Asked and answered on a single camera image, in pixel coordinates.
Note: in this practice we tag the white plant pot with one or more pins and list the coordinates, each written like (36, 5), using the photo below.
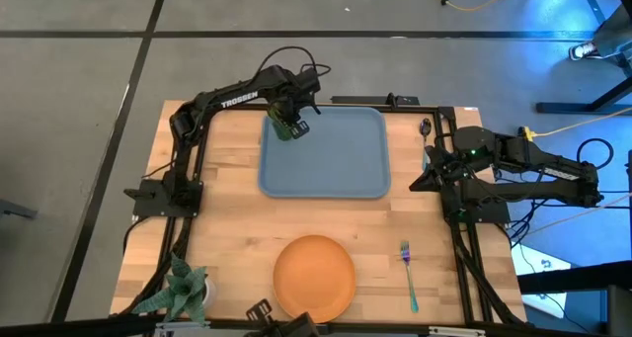
(211, 292)

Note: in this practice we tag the iridescent metal fork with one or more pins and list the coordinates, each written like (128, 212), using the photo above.
(409, 275)

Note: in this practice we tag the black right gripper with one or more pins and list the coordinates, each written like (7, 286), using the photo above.
(447, 166)

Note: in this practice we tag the orange plate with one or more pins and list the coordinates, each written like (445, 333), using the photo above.
(314, 278)

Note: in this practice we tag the dark metal spoon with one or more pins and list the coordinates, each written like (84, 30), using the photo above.
(425, 126)

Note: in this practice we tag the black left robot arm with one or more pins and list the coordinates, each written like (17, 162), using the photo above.
(239, 99)

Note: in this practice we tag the person's shoe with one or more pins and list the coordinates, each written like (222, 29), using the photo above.
(583, 50)

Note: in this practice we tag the green artificial plant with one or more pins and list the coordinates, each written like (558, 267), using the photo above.
(180, 290)

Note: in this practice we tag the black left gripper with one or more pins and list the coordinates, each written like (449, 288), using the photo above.
(302, 87)

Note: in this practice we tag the white printed sheet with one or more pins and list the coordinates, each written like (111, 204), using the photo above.
(540, 270)

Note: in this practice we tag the black camera on mount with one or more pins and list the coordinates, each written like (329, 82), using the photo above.
(289, 324)

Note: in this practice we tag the black aluminium table frame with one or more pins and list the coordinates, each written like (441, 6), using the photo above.
(466, 268)

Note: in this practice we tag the green faceted glass tumbler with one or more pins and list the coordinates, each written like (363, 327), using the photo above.
(282, 129)

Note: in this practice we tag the black bar bracket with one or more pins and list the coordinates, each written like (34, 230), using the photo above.
(370, 100)

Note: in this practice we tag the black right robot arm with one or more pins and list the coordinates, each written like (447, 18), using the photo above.
(538, 176)

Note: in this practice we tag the blue plastic tray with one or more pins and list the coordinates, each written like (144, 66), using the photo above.
(336, 154)

